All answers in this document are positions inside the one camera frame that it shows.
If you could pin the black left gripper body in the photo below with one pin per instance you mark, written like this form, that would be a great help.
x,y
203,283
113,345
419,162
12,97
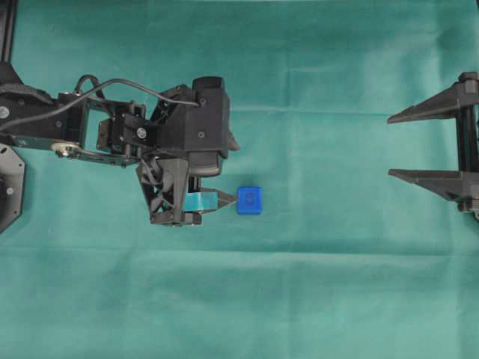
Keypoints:
x,y
190,145

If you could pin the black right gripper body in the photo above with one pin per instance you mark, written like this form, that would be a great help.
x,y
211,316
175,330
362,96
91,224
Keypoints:
x,y
467,148

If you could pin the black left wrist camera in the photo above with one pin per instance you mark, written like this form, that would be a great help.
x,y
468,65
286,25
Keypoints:
x,y
208,82

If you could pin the blue block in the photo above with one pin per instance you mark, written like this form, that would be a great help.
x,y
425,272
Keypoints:
x,y
249,200

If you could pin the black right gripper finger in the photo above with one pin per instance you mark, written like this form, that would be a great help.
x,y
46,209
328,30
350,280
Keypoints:
x,y
446,184
443,105

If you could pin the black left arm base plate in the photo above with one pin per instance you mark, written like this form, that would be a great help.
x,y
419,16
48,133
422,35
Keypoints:
x,y
12,186

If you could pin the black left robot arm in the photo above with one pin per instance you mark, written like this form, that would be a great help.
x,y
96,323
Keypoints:
x,y
81,125

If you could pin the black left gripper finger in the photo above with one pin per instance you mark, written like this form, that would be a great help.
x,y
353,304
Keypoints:
x,y
231,142
207,200

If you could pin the black aluminium frame rail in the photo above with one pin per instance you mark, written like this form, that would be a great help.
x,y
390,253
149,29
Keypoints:
x,y
8,10

